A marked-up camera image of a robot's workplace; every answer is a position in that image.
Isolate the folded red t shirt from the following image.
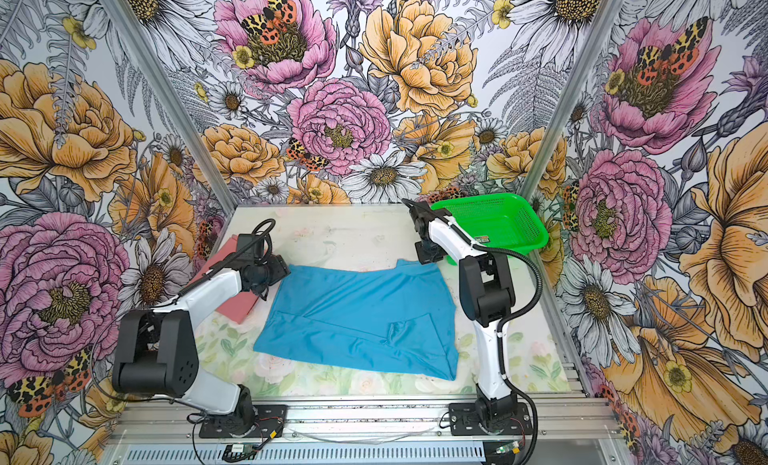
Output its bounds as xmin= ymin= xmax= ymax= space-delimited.
xmin=193 ymin=235 xmax=259 ymax=325

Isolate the aluminium front rail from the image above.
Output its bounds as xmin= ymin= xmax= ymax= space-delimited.
xmin=108 ymin=393 xmax=620 ymax=445

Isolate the aluminium corner post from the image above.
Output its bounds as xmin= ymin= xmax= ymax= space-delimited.
xmin=98 ymin=0 xmax=237 ymax=215
xmin=520 ymin=0 xmax=624 ymax=200

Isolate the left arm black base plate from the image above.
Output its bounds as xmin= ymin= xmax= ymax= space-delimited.
xmin=198 ymin=404 xmax=288 ymax=440

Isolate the right black corrugated cable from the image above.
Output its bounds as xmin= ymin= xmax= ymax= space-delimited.
xmin=401 ymin=198 xmax=544 ymax=465

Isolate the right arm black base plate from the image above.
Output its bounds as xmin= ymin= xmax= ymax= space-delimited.
xmin=448 ymin=402 xmax=533 ymax=437

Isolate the green plastic basket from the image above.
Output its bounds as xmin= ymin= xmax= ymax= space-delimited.
xmin=422 ymin=193 xmax=549 ymax=264

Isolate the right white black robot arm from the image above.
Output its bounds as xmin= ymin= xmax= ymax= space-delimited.
xmin=402 ymin=199 xmax=518 ymax=431

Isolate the left aluminium corner post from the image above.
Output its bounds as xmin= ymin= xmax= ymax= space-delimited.
xmin=98 ymin=0 xmax=237 ymax=215

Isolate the white slotted cable duct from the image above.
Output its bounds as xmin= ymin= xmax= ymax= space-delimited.
xmin=113 ymin=442 xmax=486 ymax=464

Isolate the blue t shirt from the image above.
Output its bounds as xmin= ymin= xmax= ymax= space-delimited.
xmin=253 ymin=260 xmax=459 ymax=381

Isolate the left black corrugated cable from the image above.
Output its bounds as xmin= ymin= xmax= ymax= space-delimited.
xmin=173 ymin=218 xmax=277 ymax=304

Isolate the right aluminium corner post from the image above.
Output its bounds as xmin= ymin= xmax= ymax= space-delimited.
xmin=520 ymin=0 xmax=624 ymax=200

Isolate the black corrugated cable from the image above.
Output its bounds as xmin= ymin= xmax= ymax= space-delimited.
xmin=401 ymin=198 xmax=544 ymax=465
xmin=173 ymin=218 xmax=277 ymax=304

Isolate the small green circuit board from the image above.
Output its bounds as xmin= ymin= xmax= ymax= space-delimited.
xmin=495 ymin=441 xmax=521 ymax=455

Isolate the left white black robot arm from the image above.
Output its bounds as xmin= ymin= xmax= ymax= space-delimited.
xmin=111 ymin=230 xmax=290 ymax=436

